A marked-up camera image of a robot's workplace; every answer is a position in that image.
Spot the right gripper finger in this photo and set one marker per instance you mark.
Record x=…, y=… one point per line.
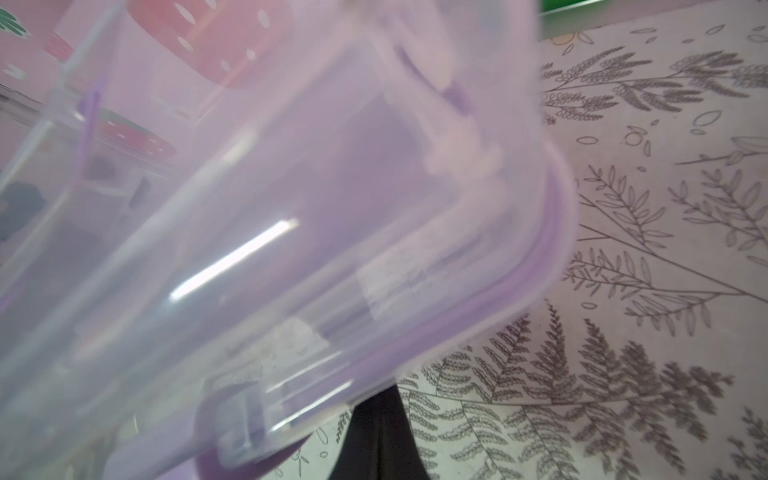
x=379, y=444

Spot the purple plastic tool box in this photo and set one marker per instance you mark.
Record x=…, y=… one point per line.
x=225, y=222

